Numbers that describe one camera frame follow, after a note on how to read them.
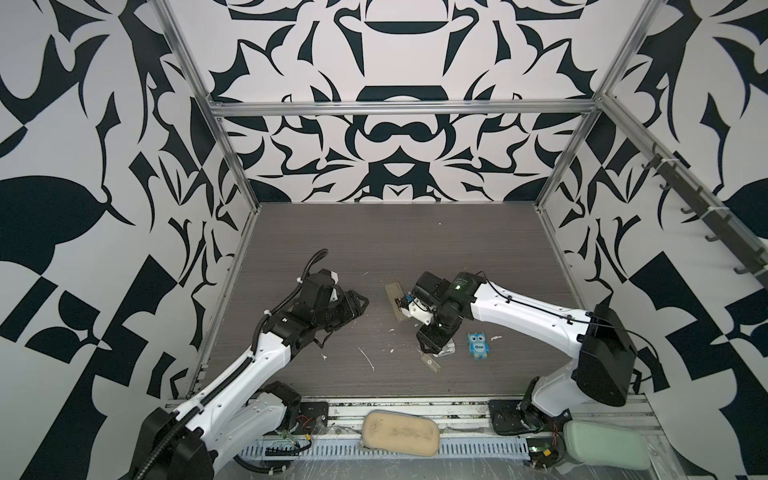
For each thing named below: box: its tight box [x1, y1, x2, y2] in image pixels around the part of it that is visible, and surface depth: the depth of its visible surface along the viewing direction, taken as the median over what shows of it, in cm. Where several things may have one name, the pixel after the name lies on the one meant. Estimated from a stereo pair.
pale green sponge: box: [563, 421, 651, 470], surface depth 70 cm
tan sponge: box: [361, 410, 440, 457], surface depth 70 cm
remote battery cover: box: [420, 354, 441, 373], surface depth 85 cm
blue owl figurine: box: [468, 332, 490, 359], surface depth 86 cm
